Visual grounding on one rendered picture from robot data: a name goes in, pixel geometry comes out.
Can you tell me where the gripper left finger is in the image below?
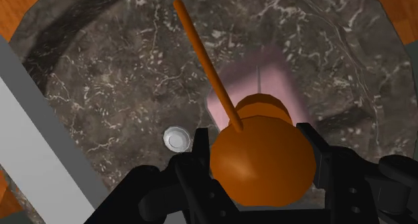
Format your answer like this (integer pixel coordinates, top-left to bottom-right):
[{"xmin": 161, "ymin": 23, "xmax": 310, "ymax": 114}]
[{"xmin": 84, "ymin": 127, "xmax": 244, "ymax": 224}]

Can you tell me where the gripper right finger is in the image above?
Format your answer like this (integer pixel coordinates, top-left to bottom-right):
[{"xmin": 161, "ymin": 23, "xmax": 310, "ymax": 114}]
[{"xmin": 296, "ymin": 122, "xmax": 418, "ymax": 224}]

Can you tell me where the orange wooden mallet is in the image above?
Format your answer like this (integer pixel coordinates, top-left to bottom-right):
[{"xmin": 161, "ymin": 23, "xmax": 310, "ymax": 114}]
[{"xmin": 172, "ymin": 0, "xmax": 318, "ymax": 208}]

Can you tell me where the dark marble round basin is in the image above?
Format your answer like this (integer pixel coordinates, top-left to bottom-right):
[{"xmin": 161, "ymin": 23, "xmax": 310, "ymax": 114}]
[{"xmin": 7, "ymin": 0, "xmax": 418, "ymax": 224}]

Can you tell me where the pink block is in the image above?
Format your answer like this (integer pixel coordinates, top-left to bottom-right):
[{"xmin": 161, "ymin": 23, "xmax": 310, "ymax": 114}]
[{"xmin": 204, "ymin": 46, "xmax": 311, "ymax": 133}]

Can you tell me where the grey and white flat slab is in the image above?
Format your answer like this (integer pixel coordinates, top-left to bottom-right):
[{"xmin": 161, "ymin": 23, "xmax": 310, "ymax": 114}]
[{"xmin": 0, "ymin": 34, "xmax": 111, "ymax": 224}]

